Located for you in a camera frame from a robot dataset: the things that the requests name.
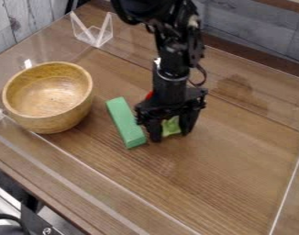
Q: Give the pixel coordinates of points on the wooden bowl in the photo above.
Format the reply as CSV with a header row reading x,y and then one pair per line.
x,y
49,97

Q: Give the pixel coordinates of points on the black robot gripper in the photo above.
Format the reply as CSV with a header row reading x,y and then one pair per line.
x,y
174,92

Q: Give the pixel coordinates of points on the green rectangular block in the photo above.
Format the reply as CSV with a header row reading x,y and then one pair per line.
x,y
124,119

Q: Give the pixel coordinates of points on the black metal table frame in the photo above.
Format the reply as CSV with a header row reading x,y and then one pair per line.
x,y
20,211

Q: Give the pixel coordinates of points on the red plush fruit green leaf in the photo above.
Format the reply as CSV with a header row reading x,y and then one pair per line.
x,y
172,127

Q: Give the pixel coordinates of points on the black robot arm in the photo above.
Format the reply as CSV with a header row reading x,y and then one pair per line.
x,y
173,20

